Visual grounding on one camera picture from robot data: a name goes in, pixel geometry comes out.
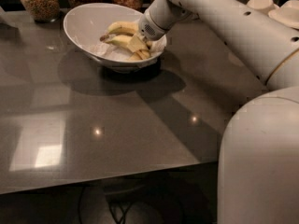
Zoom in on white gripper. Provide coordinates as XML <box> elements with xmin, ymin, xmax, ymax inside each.
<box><xmin>127</xmin><ymin>0</ymin><xmax>184</xmax><ymax>52</ymax></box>

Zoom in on yellow banana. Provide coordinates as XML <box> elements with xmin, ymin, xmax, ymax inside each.
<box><xmin>100</xmin><ymin>35</ymin><xmax>151</xmax><ymax>61</ymax></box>
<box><xmin>107</xmin><ymin>21</ymin><xmax>138</xmax><ymax>35</ymax></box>

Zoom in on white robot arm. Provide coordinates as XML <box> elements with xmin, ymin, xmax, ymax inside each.
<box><xmin>139</xmin><ymin>0</ymin><xmax>299</xmax><ymax>224</ymax></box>

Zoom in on white oval bowl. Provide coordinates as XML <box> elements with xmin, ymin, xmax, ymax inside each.
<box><xmin>64</xmin><ymin>3</ymin><xmax>163</xmax><ymax>73</ymax></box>

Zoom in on white paper liner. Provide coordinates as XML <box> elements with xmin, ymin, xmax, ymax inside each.
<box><xmin>86</xmin><ymin>27</ymin><xmax>166</xmax><ymax>63</ymax></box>

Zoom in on left glass cereal jar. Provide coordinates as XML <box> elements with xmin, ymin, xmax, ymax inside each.
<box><xmin>20</xmin><ymin>0</ymin><xmax>60</xmax><ymax>22</ymax></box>

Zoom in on rear stack paper bowls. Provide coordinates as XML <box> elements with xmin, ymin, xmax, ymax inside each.
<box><xmin>247</xmin><ymin>0</ymin><xmax>278</xmax><ymax>15</ymax></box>

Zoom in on black cable under table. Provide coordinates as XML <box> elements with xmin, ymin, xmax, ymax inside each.
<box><xmin>77</xmin><ymin>184</ymin><xmax>188</xmax><ymax>224</ymax></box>

